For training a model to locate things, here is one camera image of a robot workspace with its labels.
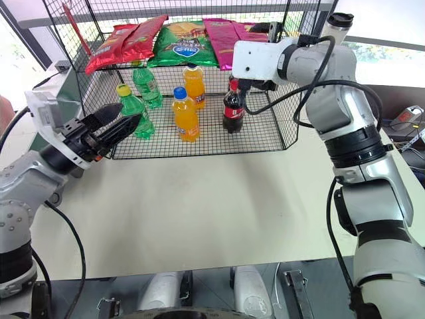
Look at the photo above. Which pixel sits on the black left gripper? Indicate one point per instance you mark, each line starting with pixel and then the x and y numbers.
pixel 78 136

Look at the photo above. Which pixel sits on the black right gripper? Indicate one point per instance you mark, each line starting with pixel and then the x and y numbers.
pixel 262 84

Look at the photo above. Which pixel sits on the cola bottle with red cap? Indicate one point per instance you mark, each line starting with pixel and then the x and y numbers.
pixel 233 113

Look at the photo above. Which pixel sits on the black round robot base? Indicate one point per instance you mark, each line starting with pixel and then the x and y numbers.
pixel 179 315

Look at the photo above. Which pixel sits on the person's forearm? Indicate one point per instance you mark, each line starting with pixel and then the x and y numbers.
pixel 6 113

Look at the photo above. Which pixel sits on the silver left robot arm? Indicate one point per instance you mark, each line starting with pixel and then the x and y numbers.
pixel 20 186

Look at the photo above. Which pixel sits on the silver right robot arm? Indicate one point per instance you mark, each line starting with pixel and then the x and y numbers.
pixel 382 199

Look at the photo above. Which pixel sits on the magenta chips bag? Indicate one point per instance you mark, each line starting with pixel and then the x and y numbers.
pixel 220 40
pixel 250 36

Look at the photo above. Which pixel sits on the green bottle with yellow cap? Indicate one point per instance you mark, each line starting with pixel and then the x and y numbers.
pixel 134 109

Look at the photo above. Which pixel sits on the orange bottle with blue cap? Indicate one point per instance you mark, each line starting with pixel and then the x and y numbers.
pixel 186 119

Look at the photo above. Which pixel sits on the red chips bag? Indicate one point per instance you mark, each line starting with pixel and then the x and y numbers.
pixel 106 50
pixel 139 40

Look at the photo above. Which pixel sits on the small grey box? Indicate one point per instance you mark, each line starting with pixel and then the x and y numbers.
pixel 62 65

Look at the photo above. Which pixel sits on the white cup with black lid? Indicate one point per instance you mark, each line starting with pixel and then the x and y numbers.
pixel 338 30

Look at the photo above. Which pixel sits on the green chips bag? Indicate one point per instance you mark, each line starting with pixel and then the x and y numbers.
pixel 181 46

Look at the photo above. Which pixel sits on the red hanging strip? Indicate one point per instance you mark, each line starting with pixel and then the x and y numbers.
pixel 78 31

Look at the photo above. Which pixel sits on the grey device with red label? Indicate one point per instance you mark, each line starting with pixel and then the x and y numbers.
pixel 406 116

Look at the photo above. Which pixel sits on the silver rounded robot leg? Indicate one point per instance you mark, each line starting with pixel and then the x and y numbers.
pixel 252 292
pixel 161 292

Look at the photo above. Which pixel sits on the small metal clip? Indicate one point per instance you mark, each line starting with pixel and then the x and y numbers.
pixel 108 305

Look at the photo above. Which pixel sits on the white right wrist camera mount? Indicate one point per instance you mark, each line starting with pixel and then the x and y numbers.
pixel 255 58

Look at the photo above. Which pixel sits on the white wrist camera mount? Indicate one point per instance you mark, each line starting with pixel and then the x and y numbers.
pixel 43 109
pixel 255 58

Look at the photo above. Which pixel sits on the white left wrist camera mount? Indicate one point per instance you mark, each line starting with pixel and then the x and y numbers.
pixel 43 109

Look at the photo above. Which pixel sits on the metal bracket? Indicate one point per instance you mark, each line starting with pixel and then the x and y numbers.
pixel 297 292

